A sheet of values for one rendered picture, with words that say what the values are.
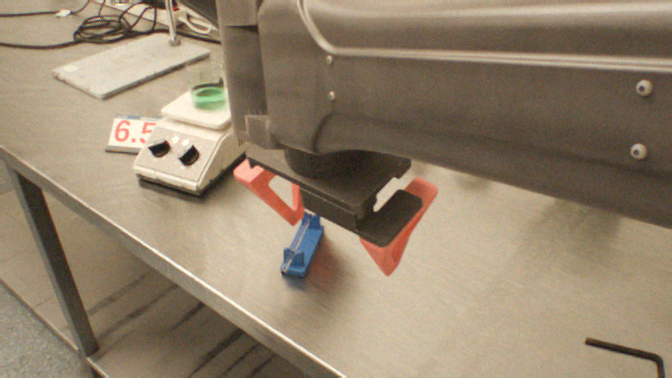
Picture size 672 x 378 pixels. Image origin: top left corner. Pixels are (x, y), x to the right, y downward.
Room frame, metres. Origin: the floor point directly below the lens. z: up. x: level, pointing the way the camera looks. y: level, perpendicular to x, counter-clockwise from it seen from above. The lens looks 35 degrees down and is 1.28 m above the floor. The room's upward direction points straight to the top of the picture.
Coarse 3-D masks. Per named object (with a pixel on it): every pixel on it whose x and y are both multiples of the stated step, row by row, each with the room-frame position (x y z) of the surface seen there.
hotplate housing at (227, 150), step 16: (176, 128) 0.82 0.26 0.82; (192, 128) 0.81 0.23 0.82; (208, 128) 0.81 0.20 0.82; (224, 128) 0.81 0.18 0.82; (144, 144) 0.81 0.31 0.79; (224, 144) 0.79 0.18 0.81; (240, 144) 0.83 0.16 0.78; (208, 160) 0.76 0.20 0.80; (224, 160) 0.78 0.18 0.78; (144, 176) 0.77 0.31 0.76; (160, 176) 0.75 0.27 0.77; (176, 176) 0.74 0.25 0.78; (208, 176) 0.74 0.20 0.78; (192, 192) 0.73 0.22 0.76
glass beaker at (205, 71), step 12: (192, 60) 0.88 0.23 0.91; (204, 60) 0.89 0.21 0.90; (216, 60) 0.89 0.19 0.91; (192, 72) 0.84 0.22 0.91; (204, 72) 0.83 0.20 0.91; (216, 72) 0.84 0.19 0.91; (192, 84) 0.84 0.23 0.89; (204, 84) 0.83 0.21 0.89; (216, 84) 0.84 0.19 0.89; (192, 96) 0.84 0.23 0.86; (204, 96) 0.83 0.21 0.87; (216, 96) 0.84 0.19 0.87; (204, 108) 0.83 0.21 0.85; (216, 108) 0.84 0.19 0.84
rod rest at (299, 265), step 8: (304, 216) 0.64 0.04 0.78; (312, 216) 0.64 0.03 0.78; (312, 224) 0.63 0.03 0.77; (320, 224) 0.63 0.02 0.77; (312, 232) 0.63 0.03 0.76; (320, 232) 0.63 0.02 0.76; (304, 240) 0.61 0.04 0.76; (312, 240) 0.61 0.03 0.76; (320, 240) 0.62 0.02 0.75; (288, 248) 0.56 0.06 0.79; (304, 248) 0.59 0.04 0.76; (312, 248) 0.59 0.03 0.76; (288, 256) 0.56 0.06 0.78; (296, 256) 0.56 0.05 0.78; (304, 256) 0.58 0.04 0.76; (312, 256) 0.58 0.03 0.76; (296, 264) 0.56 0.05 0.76; (304, 264) 0.56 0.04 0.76; (288, 272) 0.55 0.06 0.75; (296, 272) 0.55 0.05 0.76; (304, 272) 0.55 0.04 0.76
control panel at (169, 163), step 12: (156, 132) 0.82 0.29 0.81; (168, 132) 0.81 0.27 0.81; (180, 132) 0.81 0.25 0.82; (180, 144) 0.79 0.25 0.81; (204, 144) 0.78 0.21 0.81; (144, 156) 0.78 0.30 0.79; (168, 156) 0.77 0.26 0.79; (204, 156) 0.76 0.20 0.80; (156, 168) 0.76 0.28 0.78; (168, 168) 0.75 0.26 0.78; (180, 168) 0.75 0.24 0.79; (192, 168) 0.74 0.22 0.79; (192, 180) 0.73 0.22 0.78
